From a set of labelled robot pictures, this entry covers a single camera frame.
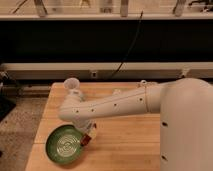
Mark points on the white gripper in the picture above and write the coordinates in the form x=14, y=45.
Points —
x=89, y=127

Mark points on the red pepper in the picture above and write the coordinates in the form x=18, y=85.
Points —
x=85, y=140

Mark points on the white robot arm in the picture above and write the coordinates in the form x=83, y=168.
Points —
x=185, y=107

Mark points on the green ceramic bowl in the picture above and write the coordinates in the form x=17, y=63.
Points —
x=63, y=145

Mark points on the small white box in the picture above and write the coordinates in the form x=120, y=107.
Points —
x=117, y=91

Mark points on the translucent plastic cup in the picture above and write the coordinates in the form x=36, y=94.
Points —
x=71, y=84

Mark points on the clear glass bottle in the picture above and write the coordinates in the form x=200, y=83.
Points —
x=142, y=83

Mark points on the white wall outlet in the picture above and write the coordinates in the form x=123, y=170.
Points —
x=94, y=74

